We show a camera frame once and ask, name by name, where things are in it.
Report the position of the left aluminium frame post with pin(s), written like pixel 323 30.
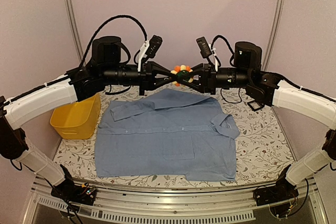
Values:
pixel 74 28

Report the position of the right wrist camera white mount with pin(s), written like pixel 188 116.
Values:
pixel 208 53

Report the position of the yellow orange plush flower brooch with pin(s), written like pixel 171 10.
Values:
pixel 181 71

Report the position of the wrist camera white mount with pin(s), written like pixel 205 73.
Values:
pixel 148 50
pixel 208 53

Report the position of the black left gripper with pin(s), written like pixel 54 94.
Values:
pixel 147 78

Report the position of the right aluminium frame post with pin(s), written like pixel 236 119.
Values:
pixel 273 34

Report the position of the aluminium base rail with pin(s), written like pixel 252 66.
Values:
pixel 131 204

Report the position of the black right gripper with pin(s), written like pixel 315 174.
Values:
pixel 207 78

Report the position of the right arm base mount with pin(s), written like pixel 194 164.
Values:
pixel 281 198

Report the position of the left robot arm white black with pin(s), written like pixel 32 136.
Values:
pixel 104 68

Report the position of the yellow plastic basket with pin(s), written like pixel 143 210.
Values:
pixel 77 121

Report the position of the light blue shirt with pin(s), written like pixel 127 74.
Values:
pixel 168 133

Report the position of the black display box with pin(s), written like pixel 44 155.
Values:
pixel 255 105

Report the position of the aluminium frame post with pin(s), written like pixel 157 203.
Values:
pixel 74 28
pixel 273 34

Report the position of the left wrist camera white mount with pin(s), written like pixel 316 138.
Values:
pixel 148 50

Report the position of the floral white tablecloth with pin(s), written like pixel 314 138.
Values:
pixel 262 151

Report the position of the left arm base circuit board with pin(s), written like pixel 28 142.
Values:
pixel 85 195

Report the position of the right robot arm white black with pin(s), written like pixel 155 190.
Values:
pixel 271 89

